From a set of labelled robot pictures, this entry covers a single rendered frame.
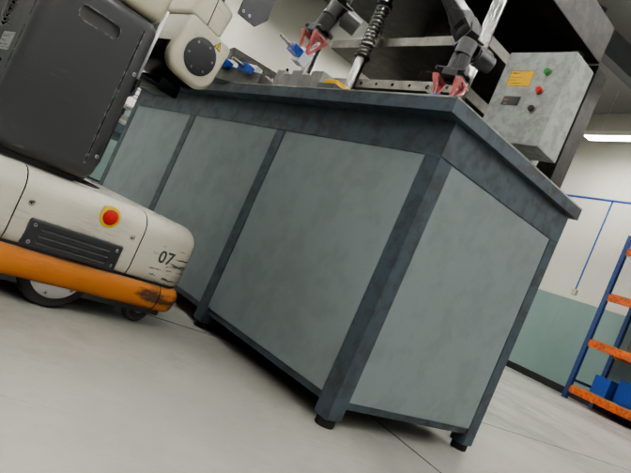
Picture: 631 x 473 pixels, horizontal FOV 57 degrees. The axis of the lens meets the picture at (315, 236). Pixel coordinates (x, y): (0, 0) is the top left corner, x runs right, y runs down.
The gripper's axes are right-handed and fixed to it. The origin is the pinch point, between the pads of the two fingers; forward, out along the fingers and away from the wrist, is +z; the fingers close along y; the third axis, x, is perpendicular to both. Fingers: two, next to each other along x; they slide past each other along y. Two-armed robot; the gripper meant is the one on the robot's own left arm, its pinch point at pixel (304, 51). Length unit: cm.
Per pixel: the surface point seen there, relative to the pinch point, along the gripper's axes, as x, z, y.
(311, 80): 0.1, 9.4, -15.7
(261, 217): -6, 54, -31
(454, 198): -12, 22, -83
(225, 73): 7.7, 20.0, 23.2
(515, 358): -742, 3, 281
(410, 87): -73, -36, 35
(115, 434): 44, 90, -108
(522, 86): -78, -51, -17
